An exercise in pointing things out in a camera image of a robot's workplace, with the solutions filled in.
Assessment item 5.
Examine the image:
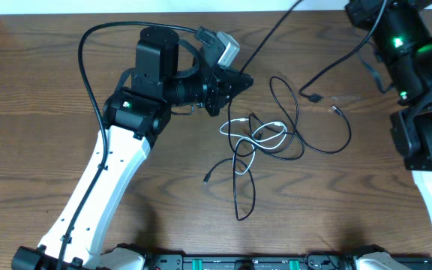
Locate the white usb cable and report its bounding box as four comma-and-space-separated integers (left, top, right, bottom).
218, 117, 289, 176

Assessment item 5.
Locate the long black cable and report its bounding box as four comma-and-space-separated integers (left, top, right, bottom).
226, 0, 324, 222

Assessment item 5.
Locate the short black usb cable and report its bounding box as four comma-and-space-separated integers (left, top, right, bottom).
202, 76, 353, 185

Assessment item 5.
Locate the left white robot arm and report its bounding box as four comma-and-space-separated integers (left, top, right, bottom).
11, 22, 253, 269

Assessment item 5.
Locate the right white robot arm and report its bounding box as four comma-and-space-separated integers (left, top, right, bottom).
345, 0, 432, 225

